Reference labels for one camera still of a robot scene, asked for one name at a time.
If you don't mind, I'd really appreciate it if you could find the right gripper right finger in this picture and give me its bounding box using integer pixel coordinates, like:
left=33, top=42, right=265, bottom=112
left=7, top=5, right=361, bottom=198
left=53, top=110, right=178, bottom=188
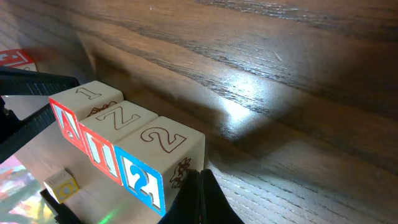
left=200, top=169, right=244, bottom=224

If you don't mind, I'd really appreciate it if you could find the green edged wooden block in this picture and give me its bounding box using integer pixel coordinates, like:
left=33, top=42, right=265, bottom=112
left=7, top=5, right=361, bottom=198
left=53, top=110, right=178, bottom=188
left=0, top=49, right=37, bottom=72

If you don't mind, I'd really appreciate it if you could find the blue number 2 block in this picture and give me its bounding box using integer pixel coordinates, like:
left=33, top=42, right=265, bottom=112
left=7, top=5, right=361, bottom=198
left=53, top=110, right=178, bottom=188
left=114, top=116, right=205, bottom=216

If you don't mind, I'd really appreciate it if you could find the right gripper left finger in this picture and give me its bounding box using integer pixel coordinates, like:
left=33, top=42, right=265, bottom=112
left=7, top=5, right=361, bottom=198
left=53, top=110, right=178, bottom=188
left=158, top=171, right=200, bottom=224

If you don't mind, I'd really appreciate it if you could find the red letter A block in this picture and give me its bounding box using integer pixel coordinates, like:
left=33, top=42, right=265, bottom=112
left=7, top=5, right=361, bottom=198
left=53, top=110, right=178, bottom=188
left=49, top=81, right=124, bottom=153

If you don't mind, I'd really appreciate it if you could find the red letter I block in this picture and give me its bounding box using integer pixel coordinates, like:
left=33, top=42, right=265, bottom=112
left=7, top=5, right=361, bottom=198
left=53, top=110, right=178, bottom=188
left=79, top=101, right=158, bottom=185

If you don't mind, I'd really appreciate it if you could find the yellow top wooden block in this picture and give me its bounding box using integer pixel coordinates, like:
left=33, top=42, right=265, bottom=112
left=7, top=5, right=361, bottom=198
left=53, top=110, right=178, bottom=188
left=44, top=170, right=79, bottom=203

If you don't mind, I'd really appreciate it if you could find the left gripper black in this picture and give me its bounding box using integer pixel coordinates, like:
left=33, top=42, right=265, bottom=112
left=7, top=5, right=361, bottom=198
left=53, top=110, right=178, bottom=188
left=1, top=67, right=80, bottom=163

